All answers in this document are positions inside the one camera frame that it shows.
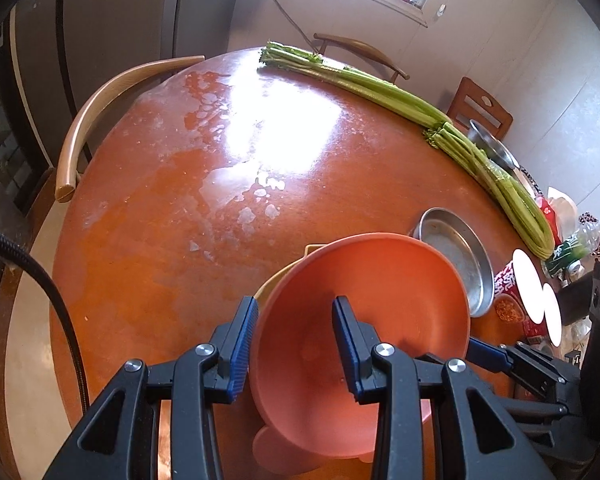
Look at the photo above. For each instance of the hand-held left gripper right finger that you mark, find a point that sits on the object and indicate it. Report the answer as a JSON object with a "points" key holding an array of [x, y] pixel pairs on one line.
{"points": [[350, 355]]}

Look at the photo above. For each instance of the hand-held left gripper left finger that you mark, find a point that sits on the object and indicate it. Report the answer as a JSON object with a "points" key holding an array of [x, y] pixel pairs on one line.
{"points": [[242, 355]]}

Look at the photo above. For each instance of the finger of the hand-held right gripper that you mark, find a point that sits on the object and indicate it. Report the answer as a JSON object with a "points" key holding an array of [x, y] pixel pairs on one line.
{"points": [[540, 410], [487, 355]]}

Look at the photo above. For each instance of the orange bowl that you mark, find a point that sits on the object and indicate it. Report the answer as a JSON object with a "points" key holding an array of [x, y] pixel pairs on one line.
{"points": [[380, 285]]}

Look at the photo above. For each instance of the yellow plate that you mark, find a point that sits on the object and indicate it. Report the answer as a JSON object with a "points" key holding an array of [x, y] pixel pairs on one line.
{"points": [[285, 277]]}

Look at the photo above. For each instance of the steel plate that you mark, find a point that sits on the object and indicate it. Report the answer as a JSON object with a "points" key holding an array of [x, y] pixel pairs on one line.
{"points": [[455, 255]]}

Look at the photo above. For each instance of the black thermos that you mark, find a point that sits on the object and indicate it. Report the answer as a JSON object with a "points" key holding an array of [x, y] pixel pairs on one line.
{"points": [[575, 300]]}

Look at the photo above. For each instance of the red printed food container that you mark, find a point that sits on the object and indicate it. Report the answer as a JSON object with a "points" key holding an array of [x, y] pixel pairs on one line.
{"points": [[507, 282]]}

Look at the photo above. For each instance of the green label plastic bottle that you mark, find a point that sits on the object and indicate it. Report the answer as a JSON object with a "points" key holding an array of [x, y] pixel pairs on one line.
{"points": [[572, 250]]}

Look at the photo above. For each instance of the dried berry decoration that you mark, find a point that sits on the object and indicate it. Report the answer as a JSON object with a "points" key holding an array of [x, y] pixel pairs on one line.
{"points": [[591, 222]]}

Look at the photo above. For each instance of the red bag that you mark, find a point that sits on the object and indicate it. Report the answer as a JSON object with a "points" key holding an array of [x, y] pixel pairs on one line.
{"points": [[550, 217]]}

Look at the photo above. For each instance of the thick celery bunch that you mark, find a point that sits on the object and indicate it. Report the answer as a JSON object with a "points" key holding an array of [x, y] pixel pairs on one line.
{"points": [[510, 195]]}

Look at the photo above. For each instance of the white plastic bag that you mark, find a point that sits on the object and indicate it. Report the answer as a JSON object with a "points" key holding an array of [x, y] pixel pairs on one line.
{"points": [[562, 202]]}

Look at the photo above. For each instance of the steel bowl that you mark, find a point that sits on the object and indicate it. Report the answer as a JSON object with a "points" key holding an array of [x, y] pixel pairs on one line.
{"points": [[490, 145]]}

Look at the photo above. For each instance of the slatted wooden chair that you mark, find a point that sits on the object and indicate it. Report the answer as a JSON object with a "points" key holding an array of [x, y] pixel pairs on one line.
{"points": [[480, 105]]}

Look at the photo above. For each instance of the long thin celery bunch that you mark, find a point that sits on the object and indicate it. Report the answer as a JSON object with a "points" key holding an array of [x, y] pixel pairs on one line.
{"points": [[360, 82]]}

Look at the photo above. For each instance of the light curved wooden chair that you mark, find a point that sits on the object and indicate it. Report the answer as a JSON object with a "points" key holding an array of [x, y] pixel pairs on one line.
{"points": [[105, 97]]}

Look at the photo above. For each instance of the dark curved wooden chair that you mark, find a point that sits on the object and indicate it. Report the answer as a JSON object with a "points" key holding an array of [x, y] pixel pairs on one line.
{"points": [[355, 47]]}

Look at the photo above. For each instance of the grey refrigerator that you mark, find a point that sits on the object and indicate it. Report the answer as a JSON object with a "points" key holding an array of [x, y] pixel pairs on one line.
{"points": [[130, 25]]}

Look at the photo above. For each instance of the white wall hook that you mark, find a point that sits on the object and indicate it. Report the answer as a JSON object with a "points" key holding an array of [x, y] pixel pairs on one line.
{"points": [[439, 9]]}

